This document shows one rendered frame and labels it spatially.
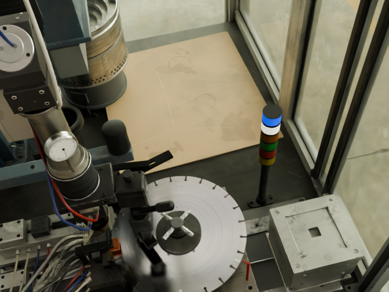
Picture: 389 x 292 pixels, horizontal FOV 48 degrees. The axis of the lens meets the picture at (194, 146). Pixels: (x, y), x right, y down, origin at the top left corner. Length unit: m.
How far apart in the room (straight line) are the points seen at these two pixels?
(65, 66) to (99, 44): 0.39
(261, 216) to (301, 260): 0.26
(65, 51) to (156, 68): 0.78
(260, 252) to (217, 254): 0.25
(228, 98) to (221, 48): 0.28
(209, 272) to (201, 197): 0.20
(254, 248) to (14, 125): 0.77
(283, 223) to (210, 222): 0.19
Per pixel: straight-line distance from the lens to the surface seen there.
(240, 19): 1.90
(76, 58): 1.03
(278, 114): 1.02
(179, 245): 1.06
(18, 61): 0.61
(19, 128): 0.79
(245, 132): 1.51
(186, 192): 1.14
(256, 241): 1.29
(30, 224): 1.28
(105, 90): 1.59
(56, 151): 0.68
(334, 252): 1.15
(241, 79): 1.68
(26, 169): 1.17
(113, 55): 1.49
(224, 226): 1.09
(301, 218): 1.18
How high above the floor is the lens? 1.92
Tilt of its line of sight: 52 degrees down
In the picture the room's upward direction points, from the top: 6 degrees counter-clockwise
